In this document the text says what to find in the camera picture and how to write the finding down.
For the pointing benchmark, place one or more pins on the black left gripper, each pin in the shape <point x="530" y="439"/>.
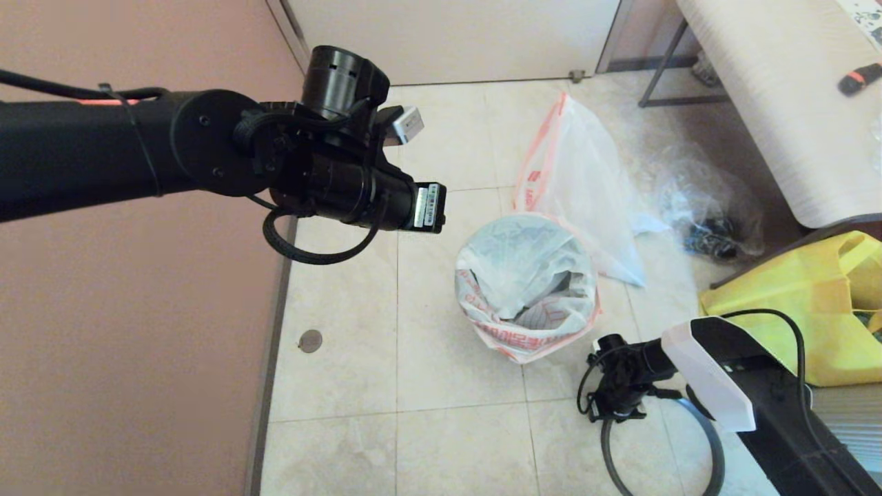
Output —
<point x="429" y="208"/>

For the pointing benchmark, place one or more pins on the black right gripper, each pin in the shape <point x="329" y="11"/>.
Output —
<point x="620" y="408"/>

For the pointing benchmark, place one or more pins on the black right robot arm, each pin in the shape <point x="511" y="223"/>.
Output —
<point x="744" y="358"/>

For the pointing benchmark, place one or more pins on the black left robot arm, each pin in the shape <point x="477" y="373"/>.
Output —
<point x="103" y="151"/>

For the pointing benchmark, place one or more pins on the yellow non-woven shopping bag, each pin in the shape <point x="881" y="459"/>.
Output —
<point x="778" y="303"/>

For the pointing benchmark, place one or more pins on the dark cable bundle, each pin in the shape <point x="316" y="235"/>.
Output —
<point x="713" y="241"/>

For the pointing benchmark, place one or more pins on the clear crumpled plastic bag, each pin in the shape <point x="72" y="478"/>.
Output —
<point x="696" y="196"/>

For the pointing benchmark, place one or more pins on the white door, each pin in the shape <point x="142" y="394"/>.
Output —
<point x="482" y="41"/>

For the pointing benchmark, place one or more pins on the round metal floor drain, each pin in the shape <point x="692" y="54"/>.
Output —
<point x="311" y="340"/>

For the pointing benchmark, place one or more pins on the metal door stop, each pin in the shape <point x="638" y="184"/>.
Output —
<point x="577" y="76"/>

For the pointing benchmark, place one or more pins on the white ribbed bin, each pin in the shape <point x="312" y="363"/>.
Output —
<point x="854" y="420"/>

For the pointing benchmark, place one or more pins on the grey item under table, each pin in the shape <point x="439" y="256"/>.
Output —
<point x="704" y="70"/>

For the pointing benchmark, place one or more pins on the light wood-grain table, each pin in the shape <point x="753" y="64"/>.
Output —
<point x="772" y="103"/>

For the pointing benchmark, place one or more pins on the black and orange marker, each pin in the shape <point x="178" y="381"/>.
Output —
<point x="858" y="79"/>

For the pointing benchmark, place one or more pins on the black-white patterned paper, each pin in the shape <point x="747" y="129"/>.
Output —
<point x="868" y="14"/>

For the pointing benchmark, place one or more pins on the dark metal table frame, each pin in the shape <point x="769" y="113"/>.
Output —
<point x="679" y="102"/>

